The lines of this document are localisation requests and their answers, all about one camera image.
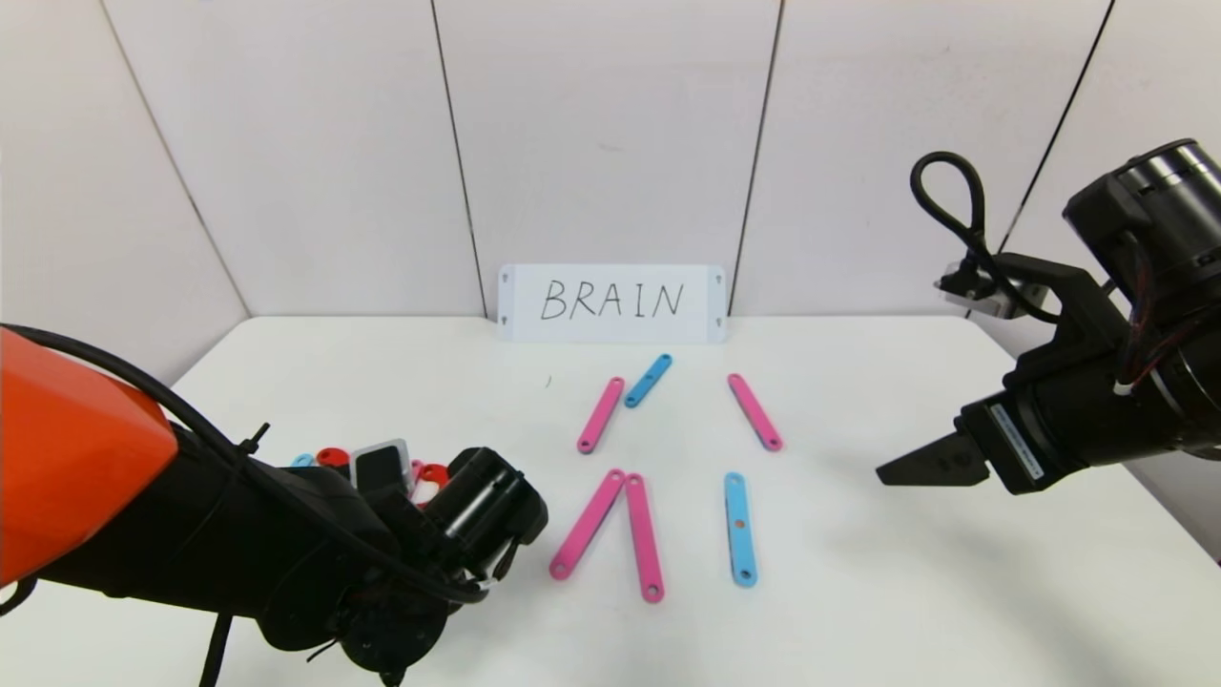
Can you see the short blue bar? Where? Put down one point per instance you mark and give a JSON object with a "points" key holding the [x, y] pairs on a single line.
{"points": [[651, 379]]}

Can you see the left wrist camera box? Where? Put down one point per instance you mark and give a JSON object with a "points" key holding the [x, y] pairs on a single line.
{"points": [[382, 468]]}

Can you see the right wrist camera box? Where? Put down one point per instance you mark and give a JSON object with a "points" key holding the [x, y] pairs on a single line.
{"points": [[968, 286]]}

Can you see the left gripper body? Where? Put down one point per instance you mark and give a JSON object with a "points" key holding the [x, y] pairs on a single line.
{"points": [[420, 544]]}

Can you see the large red arc piece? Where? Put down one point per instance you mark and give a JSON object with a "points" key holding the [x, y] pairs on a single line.
{"points": [[332, 456]]}

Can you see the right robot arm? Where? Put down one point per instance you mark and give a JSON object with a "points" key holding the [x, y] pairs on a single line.
{"points": [[1154, 219]]}

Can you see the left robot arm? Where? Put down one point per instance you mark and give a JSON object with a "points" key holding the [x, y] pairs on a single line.
{"points": [[143, 515]]}

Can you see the white BRAIN sign card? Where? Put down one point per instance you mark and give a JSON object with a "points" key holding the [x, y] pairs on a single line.
{"points": [[610, 329]]}

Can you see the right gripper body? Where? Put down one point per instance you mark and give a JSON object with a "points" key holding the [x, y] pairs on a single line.
{"points": [[1013, 444]]}

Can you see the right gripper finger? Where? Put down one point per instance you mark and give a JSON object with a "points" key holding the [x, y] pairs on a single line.
{"points": [[944, 463]]}

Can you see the small red arc piece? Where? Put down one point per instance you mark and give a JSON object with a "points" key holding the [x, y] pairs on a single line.
{"points": [[436, 473]]}

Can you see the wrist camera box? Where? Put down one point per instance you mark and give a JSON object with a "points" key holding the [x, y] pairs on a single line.
{"points": [[382, 468], [968, 286]]}

